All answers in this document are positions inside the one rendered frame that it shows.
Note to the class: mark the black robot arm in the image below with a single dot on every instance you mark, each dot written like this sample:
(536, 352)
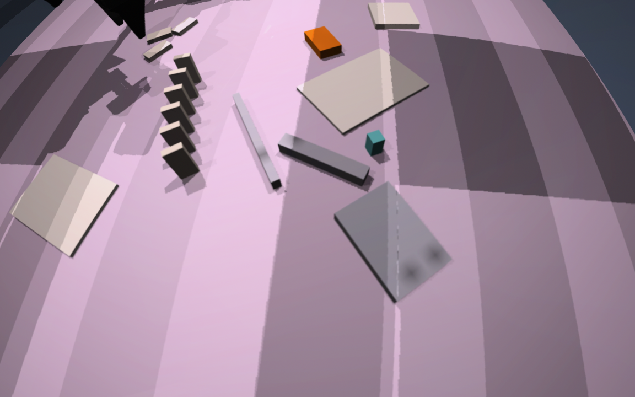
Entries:
(54, 3)

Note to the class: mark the teal block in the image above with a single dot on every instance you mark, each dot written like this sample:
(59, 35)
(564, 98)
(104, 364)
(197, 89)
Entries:
(374, 142)

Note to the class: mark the orange rectangular block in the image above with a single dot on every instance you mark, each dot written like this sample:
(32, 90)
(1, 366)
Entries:
(322, 42)

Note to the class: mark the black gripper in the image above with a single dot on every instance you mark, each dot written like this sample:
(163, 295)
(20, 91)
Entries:
(130, 11)

